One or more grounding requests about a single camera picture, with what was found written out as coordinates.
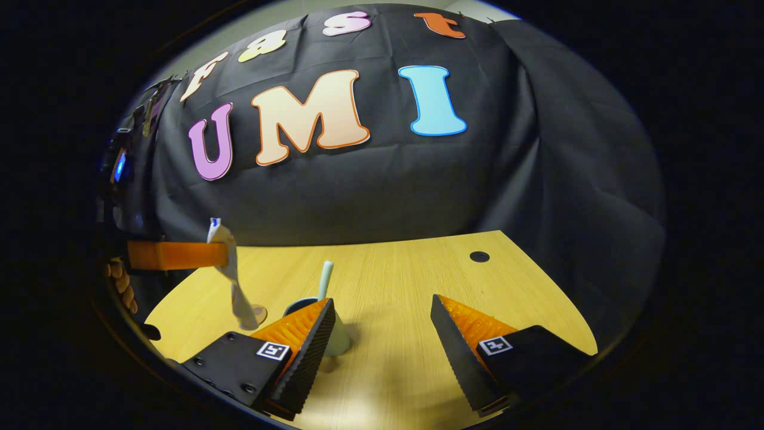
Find pale green toothbrush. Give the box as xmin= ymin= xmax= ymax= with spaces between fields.
xmin=317 ymin=260 xmax=334 ymax=301

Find wooden desktop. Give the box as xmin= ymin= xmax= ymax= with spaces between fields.
xmin=145 ymin=231 xmax=599 ymax=430

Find white blue toothpaste tube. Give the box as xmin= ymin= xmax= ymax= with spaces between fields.
xmin=207 ymin=218 xmax=260 ymax=331

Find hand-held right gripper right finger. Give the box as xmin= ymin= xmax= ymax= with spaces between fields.
xmin=430 ymin=294 xmax=592 ymax=417

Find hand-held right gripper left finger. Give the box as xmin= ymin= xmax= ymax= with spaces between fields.
xmin=181 ymin=298 xmax=337 ymax=420

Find black backdrop cloth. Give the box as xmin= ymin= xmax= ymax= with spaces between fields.
xmin=98 ymin=3 xmax=667 ymax=353

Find light blue cup wooden handle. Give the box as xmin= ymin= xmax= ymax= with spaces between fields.
xmin=283 ymin=297 xmax=353 ymax=358

